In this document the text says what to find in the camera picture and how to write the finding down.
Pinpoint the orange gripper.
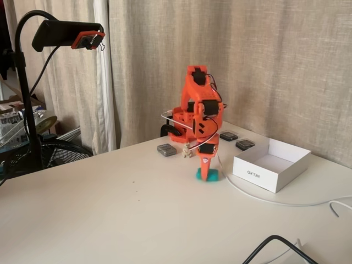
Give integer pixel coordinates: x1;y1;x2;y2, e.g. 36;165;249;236
196;134;221;183

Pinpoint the green rounded case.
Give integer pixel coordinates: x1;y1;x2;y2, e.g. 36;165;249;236
195;169;220;183

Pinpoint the small beige bear figurine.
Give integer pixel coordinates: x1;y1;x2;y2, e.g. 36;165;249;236
181;142;194;159

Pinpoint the small black case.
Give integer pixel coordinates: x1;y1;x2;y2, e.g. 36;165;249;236
221;131;239;142
235;139;256;151

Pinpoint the small grey case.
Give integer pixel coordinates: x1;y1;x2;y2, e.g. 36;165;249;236
157;142;177;158

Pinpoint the white cardboard box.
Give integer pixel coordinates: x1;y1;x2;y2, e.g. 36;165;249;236
233;137;312;194

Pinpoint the black table clamp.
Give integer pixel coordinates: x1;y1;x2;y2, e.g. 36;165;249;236
160;124;182;137

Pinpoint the beige linen curtain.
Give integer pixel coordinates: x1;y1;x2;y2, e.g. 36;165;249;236
108;0;352;169

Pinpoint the black fan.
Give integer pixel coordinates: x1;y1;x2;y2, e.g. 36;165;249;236
0;139;94;180

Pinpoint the beige lamp head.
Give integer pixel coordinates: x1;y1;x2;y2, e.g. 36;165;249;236
34;109;58;133

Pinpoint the black gooseneck stand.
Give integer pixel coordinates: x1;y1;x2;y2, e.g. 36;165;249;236
13;10;60;170

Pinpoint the brown cardboard box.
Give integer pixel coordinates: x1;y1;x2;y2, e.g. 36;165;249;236
0;76;47;113

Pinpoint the dark hanging clothing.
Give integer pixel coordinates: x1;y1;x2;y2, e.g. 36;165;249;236
0;0;15;81

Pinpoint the thick black cable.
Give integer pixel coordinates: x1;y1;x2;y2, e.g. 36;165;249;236
241;235;318;264

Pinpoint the long white cable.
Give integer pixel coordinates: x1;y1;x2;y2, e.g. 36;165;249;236
161;109;352;207

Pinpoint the short white cable end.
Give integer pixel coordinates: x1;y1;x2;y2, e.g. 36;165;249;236
329;201;352;218

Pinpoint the small orange camera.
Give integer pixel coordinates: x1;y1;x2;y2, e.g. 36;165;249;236
70;31;106;51

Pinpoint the black camera holder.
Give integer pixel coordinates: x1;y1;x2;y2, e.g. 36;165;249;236
31;19;105;52

